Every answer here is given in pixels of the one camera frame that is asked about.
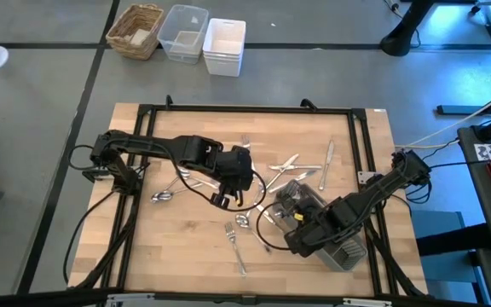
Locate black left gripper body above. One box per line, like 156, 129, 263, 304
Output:
216, 145, 255, 193

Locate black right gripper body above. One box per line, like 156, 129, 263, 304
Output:
285, 218, 328, 260

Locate silver metal spoon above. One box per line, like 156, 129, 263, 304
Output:
150, 176, 181, 203
162, 182, 206, 202
234, 212, 272, 253
178, 168, 221, 189

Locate silver metal knife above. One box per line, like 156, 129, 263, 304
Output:
317, 139, 336, 192
264, 153, 300, 191
268, 164, 323, 171
252, 203, 279, 225
268, 170, 318, 195

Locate grey mesh cutlery caddy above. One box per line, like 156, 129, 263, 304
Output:
272, 178, 368, 273

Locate white mounting plate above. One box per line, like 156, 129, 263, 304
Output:
357, 170, 377, 186

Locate white plastic bin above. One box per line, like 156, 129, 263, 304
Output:
202, 17, 247, 78

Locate black table clamp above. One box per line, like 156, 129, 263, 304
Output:
81, 166, 117, 183

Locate black desk crossbar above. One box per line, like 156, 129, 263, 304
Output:
415, 222, 491, 258

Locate clear plastic bin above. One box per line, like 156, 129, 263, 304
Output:
156, 3, 211, 66

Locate beige paper pad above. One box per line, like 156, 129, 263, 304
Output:
129, 27, 152, 46

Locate wicker basket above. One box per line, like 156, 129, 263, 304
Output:
105, 3, 165, 61

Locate dark side desk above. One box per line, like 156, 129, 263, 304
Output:
457, 108, 491, 307

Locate black floor foot bar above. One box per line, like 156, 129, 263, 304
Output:
436, 104, 491, 117

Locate black front crossbar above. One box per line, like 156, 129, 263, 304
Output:
0, 287, 491, 307

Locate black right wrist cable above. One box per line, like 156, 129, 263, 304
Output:
255, 200, 300, 252

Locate black metal table frame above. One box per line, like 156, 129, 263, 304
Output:
99, 101, 401, 299

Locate silver metal bracket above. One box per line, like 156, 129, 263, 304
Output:
106, 293, 156, 307
342, 297, 394, 307

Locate black cable bundle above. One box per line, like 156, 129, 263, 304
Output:
74, 212, 138, 293
364, 212, 428, 298

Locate black arm cable loops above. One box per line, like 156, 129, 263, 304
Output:
405, 168, 433, 205

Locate black power cable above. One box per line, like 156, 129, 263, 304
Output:
62, 189, 117, 286

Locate white floor cable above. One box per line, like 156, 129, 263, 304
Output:
394, 91, 491, 150

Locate black floor pedestal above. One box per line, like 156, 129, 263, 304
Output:
379, 0, 436, 58

